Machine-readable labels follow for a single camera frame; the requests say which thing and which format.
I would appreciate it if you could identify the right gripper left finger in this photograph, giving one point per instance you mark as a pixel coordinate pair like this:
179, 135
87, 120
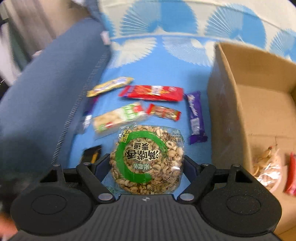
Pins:
88, 177

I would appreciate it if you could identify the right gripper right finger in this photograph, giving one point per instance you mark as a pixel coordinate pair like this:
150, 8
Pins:
202, 178

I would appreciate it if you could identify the black chocolate bar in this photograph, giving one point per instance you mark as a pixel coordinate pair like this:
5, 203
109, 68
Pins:
91, 155

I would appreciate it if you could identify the purple chocolate bar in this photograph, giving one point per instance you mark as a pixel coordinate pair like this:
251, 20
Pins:
198, 134

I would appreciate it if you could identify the round puffed grain cake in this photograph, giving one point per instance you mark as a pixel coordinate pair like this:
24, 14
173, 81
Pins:
146, 160

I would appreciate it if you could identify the clear bag of biscuits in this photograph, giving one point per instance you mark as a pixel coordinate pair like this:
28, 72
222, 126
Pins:
267, 168

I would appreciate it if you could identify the small red nut bar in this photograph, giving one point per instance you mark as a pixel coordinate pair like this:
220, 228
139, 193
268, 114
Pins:
163, 112

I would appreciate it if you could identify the green label rice cracker pack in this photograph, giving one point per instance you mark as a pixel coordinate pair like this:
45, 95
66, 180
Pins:
111, 121

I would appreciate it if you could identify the red snack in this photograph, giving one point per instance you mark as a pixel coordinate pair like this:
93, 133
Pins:
290, 187

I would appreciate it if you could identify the red peanut snack packet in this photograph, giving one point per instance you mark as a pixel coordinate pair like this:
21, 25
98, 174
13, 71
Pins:
153, 92

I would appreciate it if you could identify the yellow chocolate bar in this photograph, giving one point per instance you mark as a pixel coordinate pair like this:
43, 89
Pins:
109, 85

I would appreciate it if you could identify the left hand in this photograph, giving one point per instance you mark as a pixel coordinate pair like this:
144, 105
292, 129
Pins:
7, 226

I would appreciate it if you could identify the blue fan-patterned cloth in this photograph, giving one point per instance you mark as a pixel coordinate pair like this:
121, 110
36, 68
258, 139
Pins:
172, 42

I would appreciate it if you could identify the open cardboard box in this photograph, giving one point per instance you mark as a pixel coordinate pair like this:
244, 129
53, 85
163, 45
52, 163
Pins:
251, 95

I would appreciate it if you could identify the grey curtain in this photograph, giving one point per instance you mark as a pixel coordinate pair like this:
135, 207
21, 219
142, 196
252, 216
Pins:
28, 27

